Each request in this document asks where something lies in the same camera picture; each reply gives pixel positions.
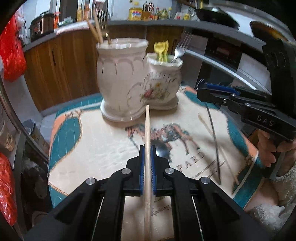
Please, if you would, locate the wooden chopstick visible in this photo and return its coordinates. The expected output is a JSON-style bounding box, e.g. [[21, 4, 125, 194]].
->
[[86, 20, 100, 43], [144, 105, 152, 240], [93, 8, 103, 44]]

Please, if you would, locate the steel fork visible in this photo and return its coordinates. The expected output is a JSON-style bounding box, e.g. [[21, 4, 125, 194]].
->
[[171, 32, 192, 63]]

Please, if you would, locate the yellow tulip plastic utensil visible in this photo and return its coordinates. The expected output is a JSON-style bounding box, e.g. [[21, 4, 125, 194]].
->
[[154, 42, 166, 62]]

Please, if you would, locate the wooden kitchen cabinet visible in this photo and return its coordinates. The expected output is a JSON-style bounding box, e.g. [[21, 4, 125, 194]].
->
[[25, 24, 184, 111]]

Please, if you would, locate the person's right hand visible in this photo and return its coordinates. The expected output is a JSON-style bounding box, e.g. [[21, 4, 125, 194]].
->
[[257, 130, 295, 175]]

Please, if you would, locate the printed horse table mat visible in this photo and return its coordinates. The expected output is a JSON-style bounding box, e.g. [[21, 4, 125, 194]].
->
[[47, 85, 265, 241]]

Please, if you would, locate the yellow tulip utensil in holder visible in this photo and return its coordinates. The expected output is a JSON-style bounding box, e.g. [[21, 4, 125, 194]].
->
[[162, 40, 169, 62]]

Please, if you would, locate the black wok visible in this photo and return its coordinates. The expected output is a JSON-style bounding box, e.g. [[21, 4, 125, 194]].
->
[[195, 7, 240, 29]]

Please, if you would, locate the cream floral ceramic utensil holder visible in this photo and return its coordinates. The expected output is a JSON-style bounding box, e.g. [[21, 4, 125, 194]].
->
[[96, 38, 183, 122]]

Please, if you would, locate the yellow cooking oil bottle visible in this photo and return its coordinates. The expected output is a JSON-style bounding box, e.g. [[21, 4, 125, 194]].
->
[[128, 0, 142, 21]]

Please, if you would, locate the red plastic bag lower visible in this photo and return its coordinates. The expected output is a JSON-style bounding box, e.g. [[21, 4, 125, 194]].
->
[[0, 153, 18, 226]]

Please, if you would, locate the red plastic bag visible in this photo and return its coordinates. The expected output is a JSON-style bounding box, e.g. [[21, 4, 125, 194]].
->
[[0, 153, 18, 226], [1, 15, 27, 82]]

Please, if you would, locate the plastic cup with liquid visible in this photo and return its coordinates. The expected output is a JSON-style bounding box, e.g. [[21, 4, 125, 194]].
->
[[0, 120, 15, 152]]

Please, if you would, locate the gold fork in holder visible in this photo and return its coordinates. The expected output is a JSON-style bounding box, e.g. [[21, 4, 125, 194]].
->
[[97, 1, 111, 45]]

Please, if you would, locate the red plastic bag upper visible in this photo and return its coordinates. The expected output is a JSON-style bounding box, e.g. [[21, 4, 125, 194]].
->
[[1, 15, 27, 82]]

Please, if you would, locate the electric pressure cooker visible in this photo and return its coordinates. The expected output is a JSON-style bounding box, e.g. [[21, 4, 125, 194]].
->
[[29, 11, 55, 42]]

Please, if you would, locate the oven with steel handle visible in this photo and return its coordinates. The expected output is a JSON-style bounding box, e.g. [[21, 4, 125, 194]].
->
[[182, 23, 271, 93]]

